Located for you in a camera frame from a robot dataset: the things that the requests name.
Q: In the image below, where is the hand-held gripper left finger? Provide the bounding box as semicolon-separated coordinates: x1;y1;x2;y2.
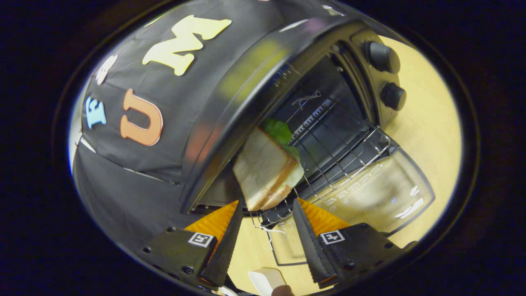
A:
142;200;244;288

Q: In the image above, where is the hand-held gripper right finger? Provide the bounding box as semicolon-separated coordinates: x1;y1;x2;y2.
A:
293;198;418;288

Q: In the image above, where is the sandwich with lettuce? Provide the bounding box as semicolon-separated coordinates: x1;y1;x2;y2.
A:
233;118;305;212

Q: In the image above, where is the black toaster oven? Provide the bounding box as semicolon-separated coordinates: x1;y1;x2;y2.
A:
180;16;436;268

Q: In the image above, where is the small white dish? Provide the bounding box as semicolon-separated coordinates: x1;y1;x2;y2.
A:
248;268;287;296

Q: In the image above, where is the white string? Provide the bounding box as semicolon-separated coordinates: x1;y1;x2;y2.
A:
251;214;288;249

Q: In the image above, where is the wire oven rack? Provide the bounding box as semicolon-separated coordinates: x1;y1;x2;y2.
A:
251;123;391;224

